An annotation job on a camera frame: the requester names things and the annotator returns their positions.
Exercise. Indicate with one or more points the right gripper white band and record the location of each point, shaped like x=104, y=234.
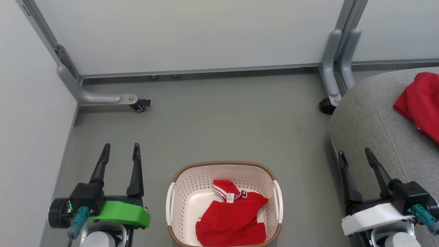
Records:
x=377, y=214

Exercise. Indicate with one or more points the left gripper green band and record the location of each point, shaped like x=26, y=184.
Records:
x=116, y=212

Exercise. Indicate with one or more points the plain red garment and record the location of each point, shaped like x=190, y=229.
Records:
x=423, y=103

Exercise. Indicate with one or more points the red shirt with white trim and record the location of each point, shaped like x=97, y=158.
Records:
x=233, y=219

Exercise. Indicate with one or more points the grey fabric sofa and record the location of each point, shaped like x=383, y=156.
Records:
x=370, y=137

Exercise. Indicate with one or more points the black caster wheel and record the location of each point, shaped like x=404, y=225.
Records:
x=325, y=107
x=140, y=105

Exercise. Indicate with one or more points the grey partition foot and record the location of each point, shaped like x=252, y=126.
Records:
x=99, y=98
x=331, y=68
x=349, y=61

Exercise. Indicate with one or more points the white perforated laundry basket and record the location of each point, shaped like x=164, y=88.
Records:
x=195, y=185

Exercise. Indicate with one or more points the grey partition bottom rail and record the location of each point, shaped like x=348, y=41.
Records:
x=205, y=70
x=394, y=62

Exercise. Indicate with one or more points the dark grey hinge bracket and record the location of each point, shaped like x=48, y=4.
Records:
x=65, y=60

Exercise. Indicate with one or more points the grey partition corner post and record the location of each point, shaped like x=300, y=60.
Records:
x=353, y=20
x=44, y=31

